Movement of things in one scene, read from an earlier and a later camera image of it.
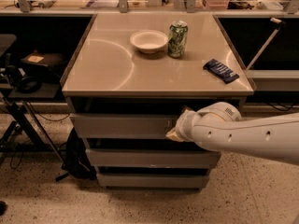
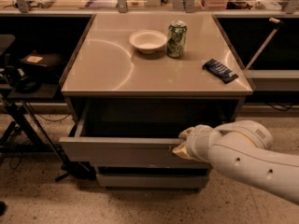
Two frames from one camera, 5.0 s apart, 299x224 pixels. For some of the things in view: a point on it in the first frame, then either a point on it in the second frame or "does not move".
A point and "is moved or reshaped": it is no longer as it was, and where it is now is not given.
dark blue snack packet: (220, 71) does not move
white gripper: (184, 125) to (196, 142)
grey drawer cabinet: (132, 77) does not move
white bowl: (149, 41) does not move
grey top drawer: (128, 126) is moved or reshaped
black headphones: (24, 84) does not move
